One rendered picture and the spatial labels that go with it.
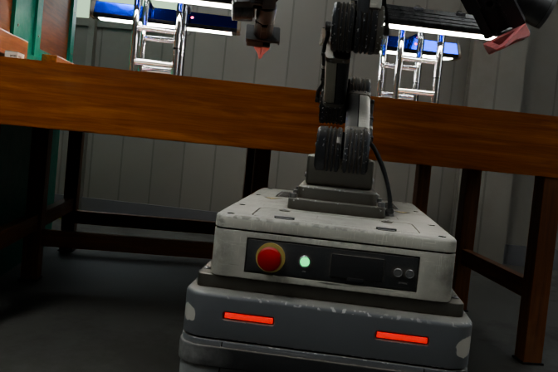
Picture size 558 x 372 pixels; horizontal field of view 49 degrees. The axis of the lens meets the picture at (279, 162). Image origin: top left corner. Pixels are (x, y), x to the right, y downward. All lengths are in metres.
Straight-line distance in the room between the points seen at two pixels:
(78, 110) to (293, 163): 2.20
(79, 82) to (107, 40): 2.33
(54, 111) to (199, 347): 0.93
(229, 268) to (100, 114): 0.82
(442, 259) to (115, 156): 3.17
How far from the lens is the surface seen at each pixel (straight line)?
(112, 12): 2.69
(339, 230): 1.07
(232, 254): 1.09
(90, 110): 1.79
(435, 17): 2.23
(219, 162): 3.87
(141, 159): 4.00
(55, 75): 1.82
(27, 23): 2.52
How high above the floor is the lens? 0.62
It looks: 2 degrees down
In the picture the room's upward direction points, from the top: 6 degrees clockwise
